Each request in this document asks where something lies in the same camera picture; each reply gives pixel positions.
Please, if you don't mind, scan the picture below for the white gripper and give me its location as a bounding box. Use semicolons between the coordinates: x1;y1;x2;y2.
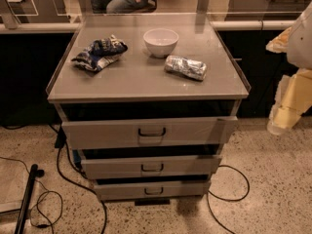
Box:
267;69;312;136

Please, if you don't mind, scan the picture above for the grey drawer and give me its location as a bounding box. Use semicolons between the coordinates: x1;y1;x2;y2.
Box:
62;116;237;149
94;180;211;201
82;155;221;179

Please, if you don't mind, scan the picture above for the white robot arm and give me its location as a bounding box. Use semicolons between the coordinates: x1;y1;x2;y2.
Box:
266;2;312;136

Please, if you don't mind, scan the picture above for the grey top drawer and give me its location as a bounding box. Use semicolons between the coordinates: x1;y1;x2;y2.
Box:
62;116;237;149

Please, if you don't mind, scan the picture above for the grey drawer cabinet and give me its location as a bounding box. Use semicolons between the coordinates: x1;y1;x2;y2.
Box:
45;13;252;207

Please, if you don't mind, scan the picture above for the grey bottom drawer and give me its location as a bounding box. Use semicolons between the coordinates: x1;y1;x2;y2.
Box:
94;180;211;201

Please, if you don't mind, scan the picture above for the silver foil snack bag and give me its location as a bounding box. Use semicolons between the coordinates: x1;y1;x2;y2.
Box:
164;56;208;81

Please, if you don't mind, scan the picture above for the grey desk background right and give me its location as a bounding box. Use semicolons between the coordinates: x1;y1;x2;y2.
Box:
225;0;312;21

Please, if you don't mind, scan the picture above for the grey desk background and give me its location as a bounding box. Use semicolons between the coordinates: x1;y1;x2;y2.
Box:
0;0;69;23
225;0;312;21

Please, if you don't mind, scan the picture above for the white bowl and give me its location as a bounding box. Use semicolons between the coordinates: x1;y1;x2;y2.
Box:
143;28;179;58

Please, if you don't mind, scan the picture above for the blue crumpled chip bag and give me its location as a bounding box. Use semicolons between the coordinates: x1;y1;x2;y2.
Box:
72;35;128;73

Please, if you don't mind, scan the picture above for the black pole on floor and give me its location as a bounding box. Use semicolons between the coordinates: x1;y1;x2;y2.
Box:
14;164;39;234

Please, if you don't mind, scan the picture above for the grey desk background left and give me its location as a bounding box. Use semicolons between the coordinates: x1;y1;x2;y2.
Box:
0;0;69;23

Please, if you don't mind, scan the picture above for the black floor cable right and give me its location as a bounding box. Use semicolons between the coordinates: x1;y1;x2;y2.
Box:
206;164;251;234

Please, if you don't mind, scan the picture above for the black floor cable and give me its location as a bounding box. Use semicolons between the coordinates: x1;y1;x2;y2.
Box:
48;124;108;234
206;164;251;234

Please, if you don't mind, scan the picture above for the white barrier rail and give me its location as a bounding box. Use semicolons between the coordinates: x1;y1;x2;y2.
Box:
0;20;294;34

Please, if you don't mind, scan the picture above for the black floor cable left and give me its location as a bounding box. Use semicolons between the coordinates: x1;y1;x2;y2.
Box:
48;124;108;234

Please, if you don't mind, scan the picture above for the thin black looped cable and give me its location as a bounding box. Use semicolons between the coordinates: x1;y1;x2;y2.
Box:
0;156;64;230

